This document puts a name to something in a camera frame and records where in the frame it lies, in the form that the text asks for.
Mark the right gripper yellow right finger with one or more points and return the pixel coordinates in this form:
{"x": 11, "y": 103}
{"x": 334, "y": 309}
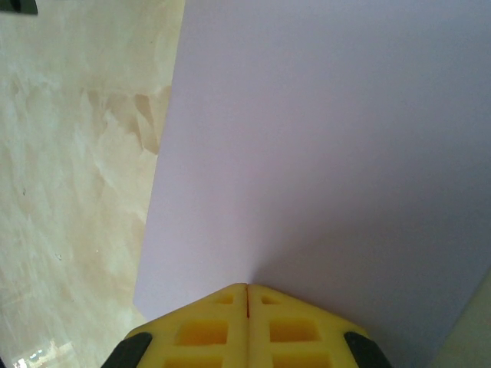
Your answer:
{"x": 295, "y": 337}

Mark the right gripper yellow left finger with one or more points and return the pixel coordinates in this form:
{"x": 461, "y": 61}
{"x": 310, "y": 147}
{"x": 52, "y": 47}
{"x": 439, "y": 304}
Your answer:
{"x": 199, "y": 337}

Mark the purple paper sheet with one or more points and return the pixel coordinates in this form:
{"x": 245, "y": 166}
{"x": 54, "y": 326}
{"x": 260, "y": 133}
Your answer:
{"x": 307, "y": 153}

